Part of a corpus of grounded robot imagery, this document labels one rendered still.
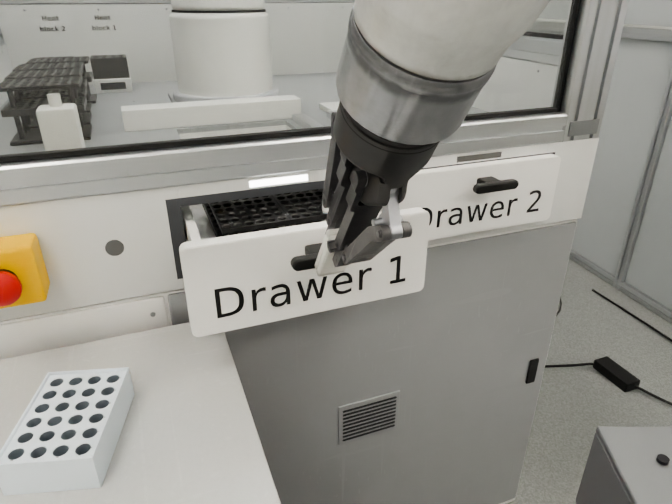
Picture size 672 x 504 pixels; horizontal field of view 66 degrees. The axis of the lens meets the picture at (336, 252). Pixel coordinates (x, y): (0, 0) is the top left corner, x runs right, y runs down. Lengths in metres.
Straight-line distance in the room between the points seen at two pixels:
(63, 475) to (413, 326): 0.58
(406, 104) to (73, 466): 0.41
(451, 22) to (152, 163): 0.47
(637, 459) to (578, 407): 1.39
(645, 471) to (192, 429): 0.40
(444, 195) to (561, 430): 1.10
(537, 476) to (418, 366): 0.72
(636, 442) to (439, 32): 0.35
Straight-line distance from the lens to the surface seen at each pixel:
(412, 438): 1.09
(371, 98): 0.32
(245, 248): 0.56
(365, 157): 0.36
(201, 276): 0.57
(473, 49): 0.28
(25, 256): 0.67
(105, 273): 0.72
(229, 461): 0.54
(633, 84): 2.49
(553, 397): 1.87
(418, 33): 0.28
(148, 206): 0.69
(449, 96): 0.31
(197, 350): 0.68
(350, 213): 0.43
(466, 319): 0.97
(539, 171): 0.90
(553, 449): 1.70
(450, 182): 0.80
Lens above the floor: 1.16
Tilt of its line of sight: 26 degrees down
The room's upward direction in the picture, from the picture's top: straight up
